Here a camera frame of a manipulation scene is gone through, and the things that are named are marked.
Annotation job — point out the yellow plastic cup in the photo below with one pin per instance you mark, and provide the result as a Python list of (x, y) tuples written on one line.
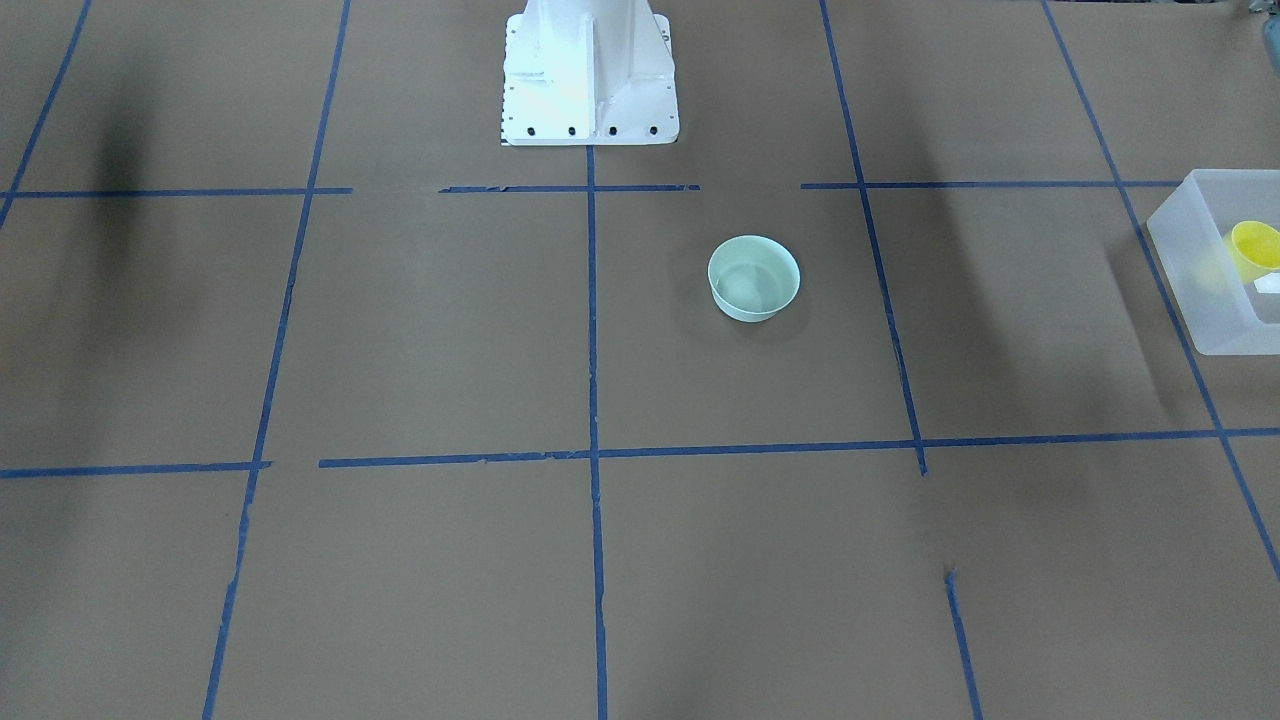
[(1253, 249)]

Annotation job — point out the mint green bowl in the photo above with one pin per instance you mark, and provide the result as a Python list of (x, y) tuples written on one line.
[(752, 278)]

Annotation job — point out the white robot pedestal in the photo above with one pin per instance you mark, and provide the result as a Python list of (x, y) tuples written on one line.
[(589, 73)]

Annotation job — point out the translucent white plastic box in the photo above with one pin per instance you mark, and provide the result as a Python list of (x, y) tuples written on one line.
[(1223, 315)]

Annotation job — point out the white paper label in box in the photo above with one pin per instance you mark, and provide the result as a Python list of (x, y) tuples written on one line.
[(1269, 283)]

